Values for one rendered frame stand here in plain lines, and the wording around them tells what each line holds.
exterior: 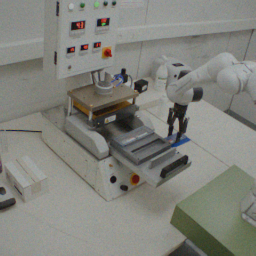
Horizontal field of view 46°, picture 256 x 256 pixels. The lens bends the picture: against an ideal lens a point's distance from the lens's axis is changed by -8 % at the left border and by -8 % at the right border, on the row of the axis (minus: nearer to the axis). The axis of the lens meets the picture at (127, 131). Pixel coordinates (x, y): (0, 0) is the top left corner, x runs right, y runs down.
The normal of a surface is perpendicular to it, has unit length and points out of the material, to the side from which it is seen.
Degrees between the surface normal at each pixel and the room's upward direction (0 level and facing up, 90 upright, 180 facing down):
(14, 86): 90
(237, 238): 3
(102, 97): 0
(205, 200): 3
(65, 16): 90
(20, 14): 90
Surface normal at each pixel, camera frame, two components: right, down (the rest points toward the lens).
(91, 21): 0.69, 0.47
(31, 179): 0.11, -0.84
